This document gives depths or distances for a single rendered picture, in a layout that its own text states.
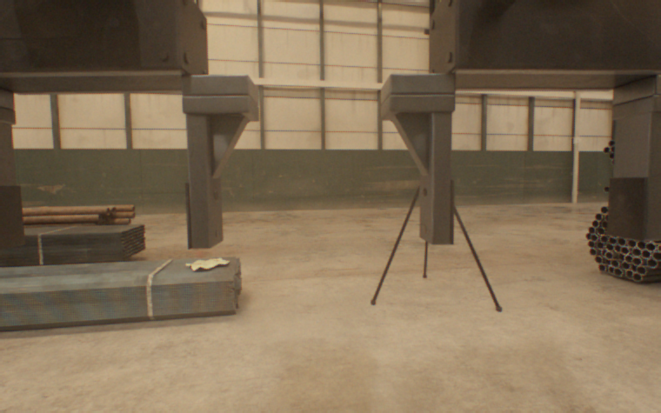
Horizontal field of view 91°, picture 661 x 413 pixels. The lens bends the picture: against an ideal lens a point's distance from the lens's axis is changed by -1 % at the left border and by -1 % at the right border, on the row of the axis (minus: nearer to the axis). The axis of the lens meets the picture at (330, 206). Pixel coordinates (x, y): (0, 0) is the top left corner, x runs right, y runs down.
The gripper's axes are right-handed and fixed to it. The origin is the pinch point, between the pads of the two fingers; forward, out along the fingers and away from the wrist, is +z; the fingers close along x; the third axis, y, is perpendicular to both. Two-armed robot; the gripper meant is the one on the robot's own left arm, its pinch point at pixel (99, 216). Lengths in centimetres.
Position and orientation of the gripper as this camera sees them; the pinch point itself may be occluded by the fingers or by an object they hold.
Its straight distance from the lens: 25.4
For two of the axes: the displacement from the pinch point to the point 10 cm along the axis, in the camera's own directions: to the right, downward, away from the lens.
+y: -0.3, -0.7, 10.0
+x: -10.0, 0.2, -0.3
